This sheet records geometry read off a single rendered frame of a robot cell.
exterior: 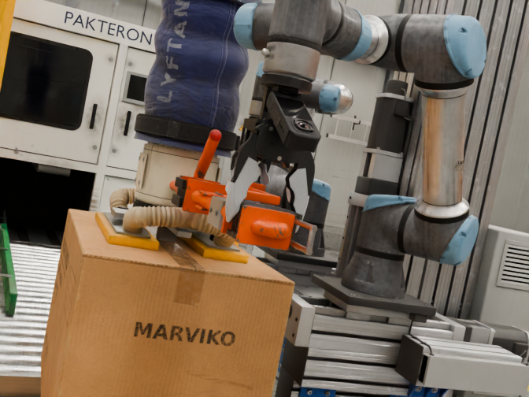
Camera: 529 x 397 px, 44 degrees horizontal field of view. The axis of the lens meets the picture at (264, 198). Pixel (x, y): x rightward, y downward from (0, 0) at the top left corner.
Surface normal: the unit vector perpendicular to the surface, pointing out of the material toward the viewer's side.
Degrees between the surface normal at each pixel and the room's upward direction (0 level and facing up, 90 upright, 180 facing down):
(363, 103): 90
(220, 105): 86
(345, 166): 90
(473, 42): 83
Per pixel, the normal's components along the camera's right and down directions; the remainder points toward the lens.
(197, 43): 0.09, -0.29
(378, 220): -0.58, -0.07
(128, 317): 0.33, 0.11
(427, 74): -0.69, 0.36
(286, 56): -0.21, 0.01
